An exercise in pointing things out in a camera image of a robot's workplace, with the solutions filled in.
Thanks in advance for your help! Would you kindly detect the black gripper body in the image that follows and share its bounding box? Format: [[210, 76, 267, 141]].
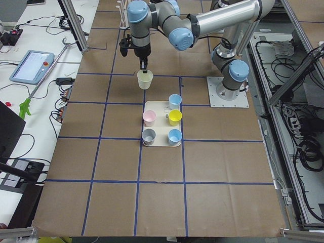
[[134, 44, 151, 60]]

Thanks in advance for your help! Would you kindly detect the pale green plastic cup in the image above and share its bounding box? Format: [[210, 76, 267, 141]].
[[137, 70, 153, 90]]

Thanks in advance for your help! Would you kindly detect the light blue plastic cup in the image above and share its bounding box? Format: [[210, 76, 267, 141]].
[[168, 129, 182, 146], [169, 94, 182, 110]]

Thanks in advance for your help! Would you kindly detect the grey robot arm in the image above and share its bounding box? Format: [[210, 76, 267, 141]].
[[119, 1, 275, 101]]

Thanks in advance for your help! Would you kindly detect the pink plastic cup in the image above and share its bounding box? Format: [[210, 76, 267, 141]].
[[142, 110, 156, 127]]

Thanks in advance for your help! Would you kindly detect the yellow plastic cup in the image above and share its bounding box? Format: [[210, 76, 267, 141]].
[[169, 109, 182, 126]]

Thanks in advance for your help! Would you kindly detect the grey plastic cup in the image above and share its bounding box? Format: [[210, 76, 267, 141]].
[[141, 129, 156, 146]]

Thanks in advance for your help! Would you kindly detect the cream rabbit print tray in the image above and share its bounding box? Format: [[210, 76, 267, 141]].
[[143, 101, 181, 147]]

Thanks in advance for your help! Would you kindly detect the blue teach pendant tablet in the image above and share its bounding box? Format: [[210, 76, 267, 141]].
[[9, 50, 55, 85]]

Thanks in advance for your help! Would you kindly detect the white wire cup rack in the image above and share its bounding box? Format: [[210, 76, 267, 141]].
[[115, 0, 131, 29]]

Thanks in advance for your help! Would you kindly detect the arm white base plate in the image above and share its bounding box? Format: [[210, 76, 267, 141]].
[[207, 76, 249, 108]]

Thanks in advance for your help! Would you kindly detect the green handled reach grabber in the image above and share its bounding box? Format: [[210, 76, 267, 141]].
[[19, 38, 76, 120]]

